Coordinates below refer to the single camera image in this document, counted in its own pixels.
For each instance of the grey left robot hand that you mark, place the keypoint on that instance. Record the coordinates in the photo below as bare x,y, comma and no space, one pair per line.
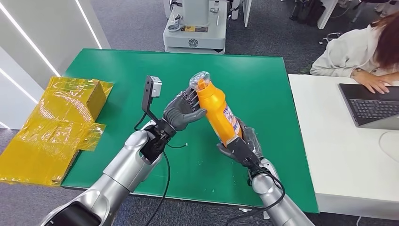
180,112

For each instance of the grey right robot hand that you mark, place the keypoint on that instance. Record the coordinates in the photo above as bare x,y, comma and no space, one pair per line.
253,140

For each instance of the orange plastic bottle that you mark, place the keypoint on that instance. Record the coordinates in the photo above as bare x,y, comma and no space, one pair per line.
215,109

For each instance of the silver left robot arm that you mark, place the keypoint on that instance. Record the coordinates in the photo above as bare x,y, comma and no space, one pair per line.
124,171

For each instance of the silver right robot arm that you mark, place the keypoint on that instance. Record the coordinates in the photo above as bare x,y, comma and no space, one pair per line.
274,199

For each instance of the white wheeled machine base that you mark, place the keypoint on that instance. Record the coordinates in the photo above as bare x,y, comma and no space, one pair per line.
194,38

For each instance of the grey metal clamp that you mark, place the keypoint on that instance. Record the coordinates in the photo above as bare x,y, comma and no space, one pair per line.
174,28

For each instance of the dark grey laptop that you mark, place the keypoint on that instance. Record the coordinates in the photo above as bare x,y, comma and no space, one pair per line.
371,107

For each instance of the person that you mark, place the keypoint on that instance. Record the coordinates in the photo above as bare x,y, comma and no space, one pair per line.
349,51

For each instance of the person's hand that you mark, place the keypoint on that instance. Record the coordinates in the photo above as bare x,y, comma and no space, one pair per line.
372,81

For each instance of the yellow taped cardboard box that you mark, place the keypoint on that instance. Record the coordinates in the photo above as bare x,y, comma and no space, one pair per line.
46,140

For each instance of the white round pad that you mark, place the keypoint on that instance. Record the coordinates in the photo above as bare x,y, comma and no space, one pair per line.
391,145

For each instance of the black bags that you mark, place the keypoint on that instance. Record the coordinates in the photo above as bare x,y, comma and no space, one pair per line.
307,12

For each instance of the white desk leg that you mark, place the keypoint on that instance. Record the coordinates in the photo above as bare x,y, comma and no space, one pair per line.
325,14

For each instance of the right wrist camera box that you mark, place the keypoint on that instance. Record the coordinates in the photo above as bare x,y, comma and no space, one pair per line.
241,150

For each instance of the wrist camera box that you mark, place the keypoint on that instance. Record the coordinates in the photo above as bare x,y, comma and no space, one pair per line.
154,85
241,150

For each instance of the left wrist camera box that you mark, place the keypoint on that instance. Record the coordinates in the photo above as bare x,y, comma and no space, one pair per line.
154,85

